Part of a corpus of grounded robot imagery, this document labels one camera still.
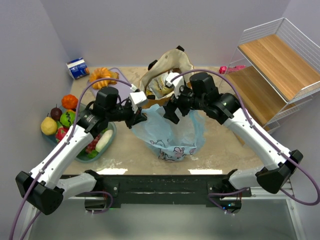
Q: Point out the orange pumpkin toy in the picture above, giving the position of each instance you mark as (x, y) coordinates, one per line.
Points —
(69, 102)

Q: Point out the green watermelon toy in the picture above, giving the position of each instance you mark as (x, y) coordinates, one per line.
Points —
(67, 119)

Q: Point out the orange bundt cake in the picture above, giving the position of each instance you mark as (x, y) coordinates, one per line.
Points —
(101, 73)

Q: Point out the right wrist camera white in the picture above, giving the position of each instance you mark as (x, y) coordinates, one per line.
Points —
(173, 80)

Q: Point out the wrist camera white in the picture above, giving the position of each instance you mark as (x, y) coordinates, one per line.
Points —
(138, 98)
(173, 80)

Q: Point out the green leafy vegetable toy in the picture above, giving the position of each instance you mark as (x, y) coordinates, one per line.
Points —
(88, 154)

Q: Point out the light blue plastic bag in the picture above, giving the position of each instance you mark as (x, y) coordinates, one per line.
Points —
(168, 141)

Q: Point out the white wire wooden shelf rack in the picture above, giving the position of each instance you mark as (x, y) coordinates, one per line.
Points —
(282, 73)

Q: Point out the lavender cutting board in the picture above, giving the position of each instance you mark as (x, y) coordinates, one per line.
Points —
(121, 86)

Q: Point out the teal fruit tray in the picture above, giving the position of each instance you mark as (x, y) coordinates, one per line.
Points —
(111, 126)

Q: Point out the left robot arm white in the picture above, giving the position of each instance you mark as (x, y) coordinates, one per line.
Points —
(41, 187)

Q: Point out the brown Trader Joe's tote bag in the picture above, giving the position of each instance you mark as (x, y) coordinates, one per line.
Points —
(175, 60)

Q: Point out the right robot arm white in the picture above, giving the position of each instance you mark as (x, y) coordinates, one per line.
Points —
(225, 108)

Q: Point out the white radish toy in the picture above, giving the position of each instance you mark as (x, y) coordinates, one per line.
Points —
(103, 141)

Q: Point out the brown white chips bag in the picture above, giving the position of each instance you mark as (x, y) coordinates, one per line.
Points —
(156, 88)

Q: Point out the red grape bunch toy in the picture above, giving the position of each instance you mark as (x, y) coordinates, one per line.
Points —
(91, 146)

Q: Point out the pink dragon fruit toy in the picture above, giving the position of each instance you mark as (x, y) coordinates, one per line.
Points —
(60, 134)

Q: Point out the dark red apple toy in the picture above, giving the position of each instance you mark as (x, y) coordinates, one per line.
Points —
(56, 113)

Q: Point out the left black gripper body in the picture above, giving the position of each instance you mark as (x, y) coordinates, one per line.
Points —
(136, 117)

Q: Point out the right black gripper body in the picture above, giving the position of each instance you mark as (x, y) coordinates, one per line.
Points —
(172, 107)

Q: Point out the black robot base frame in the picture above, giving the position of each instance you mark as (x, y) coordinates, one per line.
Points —
(208, 190)

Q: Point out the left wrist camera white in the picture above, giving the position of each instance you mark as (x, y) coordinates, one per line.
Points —
(138, 98)

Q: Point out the blue white carton box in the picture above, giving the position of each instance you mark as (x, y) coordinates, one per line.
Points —
(77, 68)

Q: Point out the yellow pear toy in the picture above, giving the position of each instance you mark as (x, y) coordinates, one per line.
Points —
(48, 126)

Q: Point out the pink wrapped item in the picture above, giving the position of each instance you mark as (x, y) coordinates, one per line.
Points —
(226, 70)

